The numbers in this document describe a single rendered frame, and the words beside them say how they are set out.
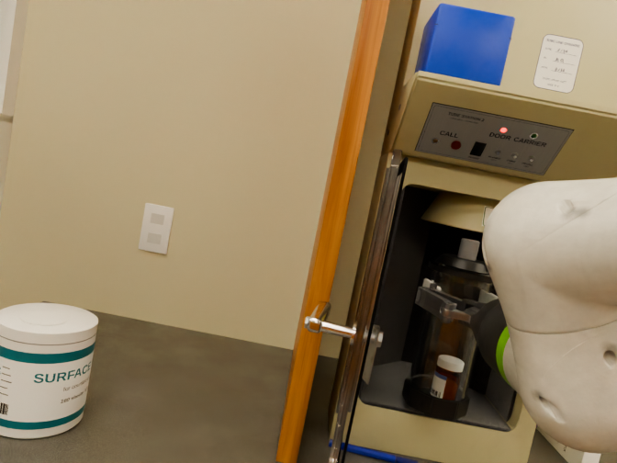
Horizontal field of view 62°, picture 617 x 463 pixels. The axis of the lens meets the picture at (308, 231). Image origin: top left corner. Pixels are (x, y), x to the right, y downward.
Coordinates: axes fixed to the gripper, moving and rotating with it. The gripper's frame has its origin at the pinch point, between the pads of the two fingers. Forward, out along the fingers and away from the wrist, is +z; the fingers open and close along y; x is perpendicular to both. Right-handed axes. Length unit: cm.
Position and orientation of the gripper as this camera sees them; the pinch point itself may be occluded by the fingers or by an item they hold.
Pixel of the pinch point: (458, 297)
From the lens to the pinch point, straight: 83.2
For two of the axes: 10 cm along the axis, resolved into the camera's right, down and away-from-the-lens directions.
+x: -2.0, 9.8, 0.9
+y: -9.8, -1.9, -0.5
